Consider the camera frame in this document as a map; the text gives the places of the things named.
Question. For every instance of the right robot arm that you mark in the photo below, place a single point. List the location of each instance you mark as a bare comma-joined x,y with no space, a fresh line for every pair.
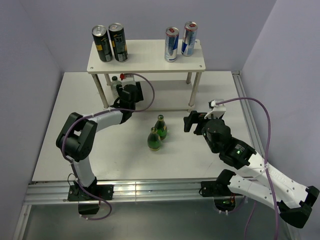
250,176

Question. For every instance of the silver can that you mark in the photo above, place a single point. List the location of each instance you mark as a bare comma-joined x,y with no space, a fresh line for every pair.
171,44
189,38

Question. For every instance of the clear soda bottle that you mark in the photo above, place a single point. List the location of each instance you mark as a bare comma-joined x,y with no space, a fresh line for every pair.
114,83

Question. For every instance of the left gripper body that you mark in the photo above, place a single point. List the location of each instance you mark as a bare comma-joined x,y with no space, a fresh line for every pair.
133,106

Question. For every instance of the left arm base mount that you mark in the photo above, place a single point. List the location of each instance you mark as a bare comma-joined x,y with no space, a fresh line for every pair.
90,199

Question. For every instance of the white two-tier shelf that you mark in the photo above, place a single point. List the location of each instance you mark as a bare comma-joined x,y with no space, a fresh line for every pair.
170,86

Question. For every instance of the aluminium rail frame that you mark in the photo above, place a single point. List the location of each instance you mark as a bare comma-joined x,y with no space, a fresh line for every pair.
155,192

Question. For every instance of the green glass bottle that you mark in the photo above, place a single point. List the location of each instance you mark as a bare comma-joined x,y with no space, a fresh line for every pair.
161,127
153,140

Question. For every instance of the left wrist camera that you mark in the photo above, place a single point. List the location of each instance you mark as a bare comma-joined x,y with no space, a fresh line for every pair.
127,79

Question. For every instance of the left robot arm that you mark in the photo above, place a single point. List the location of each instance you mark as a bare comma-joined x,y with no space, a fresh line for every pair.
77,136

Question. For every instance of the black can left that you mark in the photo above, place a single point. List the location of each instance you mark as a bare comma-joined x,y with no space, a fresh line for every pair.
101,40

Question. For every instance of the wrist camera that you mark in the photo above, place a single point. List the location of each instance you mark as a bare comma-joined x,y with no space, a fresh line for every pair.
127,79
217,109

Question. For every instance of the black can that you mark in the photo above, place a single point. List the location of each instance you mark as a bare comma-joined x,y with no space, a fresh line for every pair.
118,41
101,40

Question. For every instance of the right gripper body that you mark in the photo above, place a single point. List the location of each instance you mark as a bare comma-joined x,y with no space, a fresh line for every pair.
214,149

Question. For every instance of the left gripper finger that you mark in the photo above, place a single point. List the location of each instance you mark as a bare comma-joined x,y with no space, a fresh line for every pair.
119,89
139,92

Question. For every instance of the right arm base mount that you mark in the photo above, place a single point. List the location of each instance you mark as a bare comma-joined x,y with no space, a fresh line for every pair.
223,199

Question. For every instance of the black can right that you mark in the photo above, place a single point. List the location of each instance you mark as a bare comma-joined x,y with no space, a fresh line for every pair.
118,41

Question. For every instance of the green glass bottle front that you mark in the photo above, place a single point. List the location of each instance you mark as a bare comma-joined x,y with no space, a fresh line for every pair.
153,140

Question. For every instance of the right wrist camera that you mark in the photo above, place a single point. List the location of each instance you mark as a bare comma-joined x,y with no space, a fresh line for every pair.
217,109

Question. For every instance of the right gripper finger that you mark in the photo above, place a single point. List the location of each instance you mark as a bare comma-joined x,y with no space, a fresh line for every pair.
192,118
198,129

